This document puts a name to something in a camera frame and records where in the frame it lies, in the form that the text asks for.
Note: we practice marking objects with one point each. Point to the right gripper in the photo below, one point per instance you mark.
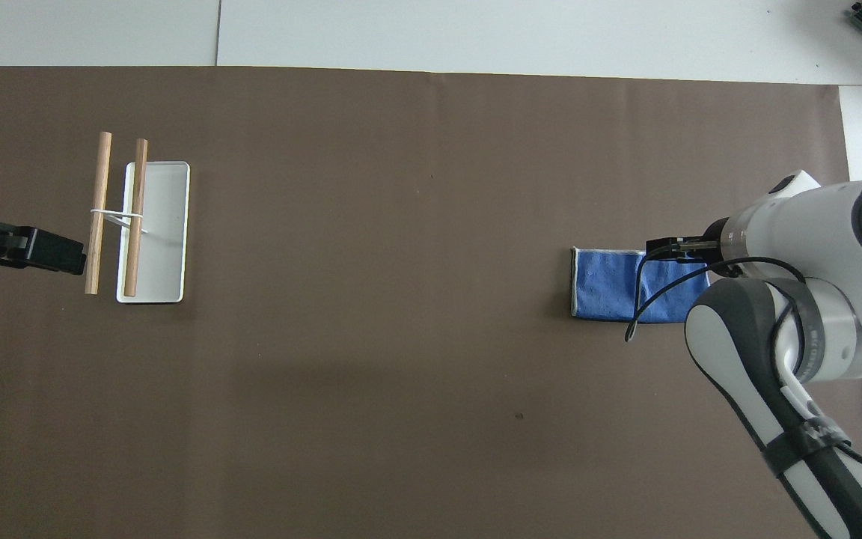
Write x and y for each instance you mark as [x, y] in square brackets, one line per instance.
[715, 243]

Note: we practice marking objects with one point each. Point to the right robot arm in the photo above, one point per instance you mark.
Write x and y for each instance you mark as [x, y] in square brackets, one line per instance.
[812, 239]

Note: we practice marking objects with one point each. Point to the blue towel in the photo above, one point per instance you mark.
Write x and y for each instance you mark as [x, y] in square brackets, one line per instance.
[604, 284]

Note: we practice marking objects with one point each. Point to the wooden rod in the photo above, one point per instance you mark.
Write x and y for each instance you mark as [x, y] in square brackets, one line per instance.
[135, 224]
[99, 217]

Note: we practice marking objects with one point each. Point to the white rack crossbar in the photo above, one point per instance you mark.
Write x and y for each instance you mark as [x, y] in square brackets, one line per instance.
[117, 215]

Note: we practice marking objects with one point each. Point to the white rack base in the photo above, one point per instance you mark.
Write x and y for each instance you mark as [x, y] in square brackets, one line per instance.
[165, 232]

